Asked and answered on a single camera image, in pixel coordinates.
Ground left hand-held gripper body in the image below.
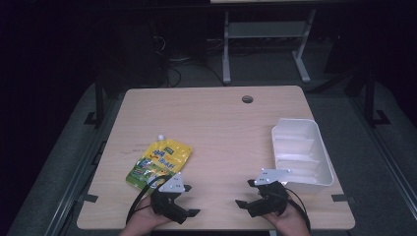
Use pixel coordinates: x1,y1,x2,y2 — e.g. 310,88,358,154
149,172,191,226

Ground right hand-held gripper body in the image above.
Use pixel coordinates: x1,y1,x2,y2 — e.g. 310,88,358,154
246,168,293,218

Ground yellow spouted refill pouch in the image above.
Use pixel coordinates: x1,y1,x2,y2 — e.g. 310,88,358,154
125,134,194,192

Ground white plastic divided bin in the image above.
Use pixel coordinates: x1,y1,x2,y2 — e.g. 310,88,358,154
270,117,335,195

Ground person's right hand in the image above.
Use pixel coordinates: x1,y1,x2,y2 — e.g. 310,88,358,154
261,196,312,236

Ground person's left hand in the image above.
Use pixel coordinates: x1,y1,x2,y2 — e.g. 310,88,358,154
119,195,173,236

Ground black metal stand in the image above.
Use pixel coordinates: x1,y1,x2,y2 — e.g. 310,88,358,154
83,80,106,130
343,67,391,127

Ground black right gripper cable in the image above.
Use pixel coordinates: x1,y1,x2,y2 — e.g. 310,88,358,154
284,187,312,231

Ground metal frame rail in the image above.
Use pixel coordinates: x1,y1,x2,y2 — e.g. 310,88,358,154
43,94,127,236
348,96,417,210

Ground black floor cables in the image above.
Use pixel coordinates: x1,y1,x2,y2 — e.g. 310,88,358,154
151,33,228,89

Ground white metal desk frame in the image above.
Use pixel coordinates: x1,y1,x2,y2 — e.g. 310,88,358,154
209,0,318,85

